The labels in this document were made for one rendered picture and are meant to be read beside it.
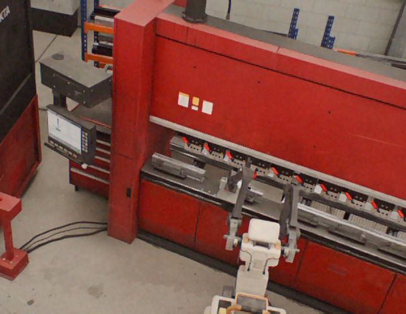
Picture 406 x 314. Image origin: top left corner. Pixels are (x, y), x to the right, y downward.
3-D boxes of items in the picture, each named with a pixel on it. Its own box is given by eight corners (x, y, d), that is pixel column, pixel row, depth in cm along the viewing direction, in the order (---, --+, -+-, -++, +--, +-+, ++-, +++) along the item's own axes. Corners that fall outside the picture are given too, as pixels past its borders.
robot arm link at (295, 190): (291, 179, 446) (303, 182, 448) (284, 185, 458) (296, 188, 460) (286, 235, 427) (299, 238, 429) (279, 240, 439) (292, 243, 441)
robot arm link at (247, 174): (242, 169, 422) (256, 173, 424) (240, 165, 435) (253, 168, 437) (226, 227, 431) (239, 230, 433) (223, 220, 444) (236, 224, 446)
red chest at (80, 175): (68, 193, 618) (66, 114, 557) (93, 166, 656) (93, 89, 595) (111, 209, 607) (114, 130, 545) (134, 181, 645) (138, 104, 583)
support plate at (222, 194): (215, 197, 491) (215, 196, 490) (226, 179, 511) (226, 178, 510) (235, 204, 487) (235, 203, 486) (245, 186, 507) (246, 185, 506)
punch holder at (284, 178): (272, 180, 488) (276, 164, 478) (274, 174, 495) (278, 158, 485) (289, 186, 485) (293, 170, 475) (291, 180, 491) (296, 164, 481)
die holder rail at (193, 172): (151, 163, 533) (152, 156, 527) (153, 160, 537) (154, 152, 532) (201, 182, 522) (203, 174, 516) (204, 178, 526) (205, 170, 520)
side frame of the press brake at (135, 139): (107, 236, 577) (113, 16, 435) (146, 185, 641) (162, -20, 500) (130, 244, 571) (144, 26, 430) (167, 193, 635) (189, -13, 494)
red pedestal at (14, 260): (-8, 273, 528) (-18, 203, 477) (10, 254, 546) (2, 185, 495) (12, 281, 523) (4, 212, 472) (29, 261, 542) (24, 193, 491)
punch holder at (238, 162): (227, 164, 497) (229, 148, 487) (230, 159, 504) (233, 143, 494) (243, 170, 494) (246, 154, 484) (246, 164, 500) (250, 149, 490)
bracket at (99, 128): (59, 137, 505) (59, 130, 501) (75, 122, 523) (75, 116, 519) (102, 152, 496) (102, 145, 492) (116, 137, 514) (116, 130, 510)
